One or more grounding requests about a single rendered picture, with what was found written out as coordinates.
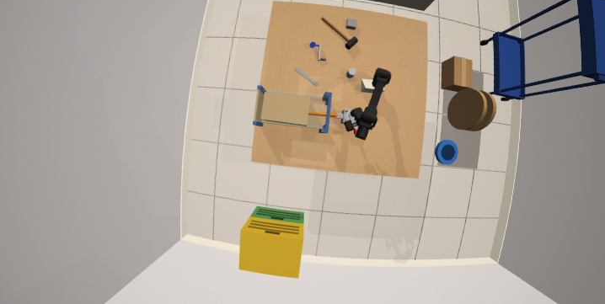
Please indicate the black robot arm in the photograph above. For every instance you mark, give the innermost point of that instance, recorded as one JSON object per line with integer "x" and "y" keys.
{"x": 368, "y": 118}

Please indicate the grey flat bar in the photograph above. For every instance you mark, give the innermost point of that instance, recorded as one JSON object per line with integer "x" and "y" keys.
{"x": 306, "y": 76}

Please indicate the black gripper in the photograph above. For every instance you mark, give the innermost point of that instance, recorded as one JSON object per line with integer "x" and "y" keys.
{"x": 349, "y": 126}

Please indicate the grey cylinder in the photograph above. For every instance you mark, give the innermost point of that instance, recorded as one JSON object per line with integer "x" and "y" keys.
{"x": 351, "y": 72}

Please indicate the black-headed mallet with wooden handle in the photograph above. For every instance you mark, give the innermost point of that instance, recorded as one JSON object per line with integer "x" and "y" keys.
{"x": 350, "y": 42}

